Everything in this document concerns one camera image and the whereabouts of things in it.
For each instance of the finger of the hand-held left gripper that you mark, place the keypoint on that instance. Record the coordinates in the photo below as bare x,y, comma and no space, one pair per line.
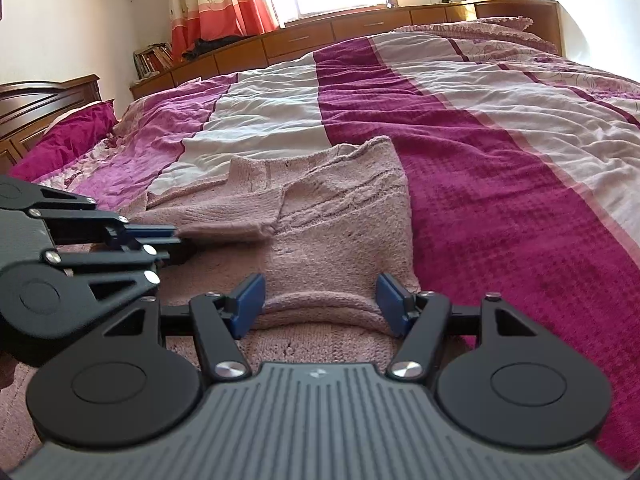
155,251
150,232

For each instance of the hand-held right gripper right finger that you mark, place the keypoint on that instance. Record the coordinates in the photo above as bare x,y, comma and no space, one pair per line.
392,305

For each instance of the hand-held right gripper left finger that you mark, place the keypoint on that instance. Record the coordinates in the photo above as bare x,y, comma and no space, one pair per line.
250,305

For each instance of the pink knitted sweater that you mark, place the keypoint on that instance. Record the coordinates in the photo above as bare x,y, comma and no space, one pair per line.
320,220

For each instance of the magenta pillow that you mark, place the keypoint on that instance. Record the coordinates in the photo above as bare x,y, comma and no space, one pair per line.
65,135

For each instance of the magenta and cream striped bedspread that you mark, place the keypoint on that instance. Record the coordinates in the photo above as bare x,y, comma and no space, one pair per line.
475,160

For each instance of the wooden headboard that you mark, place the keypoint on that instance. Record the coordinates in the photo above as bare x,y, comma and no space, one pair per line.
40,105

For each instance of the row of books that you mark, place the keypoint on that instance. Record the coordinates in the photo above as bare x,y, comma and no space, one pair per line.
152,60

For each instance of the dark cloth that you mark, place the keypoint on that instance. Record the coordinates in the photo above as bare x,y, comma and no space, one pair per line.
212,45

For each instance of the orange floral curtain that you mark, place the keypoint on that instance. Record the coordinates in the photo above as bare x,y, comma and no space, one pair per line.
215,5

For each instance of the wooden drawer cabinet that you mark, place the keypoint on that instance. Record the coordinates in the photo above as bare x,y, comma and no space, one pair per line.
350,25

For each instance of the pink lace-edged pillow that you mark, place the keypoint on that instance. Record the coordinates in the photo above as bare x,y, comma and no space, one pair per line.
480,27

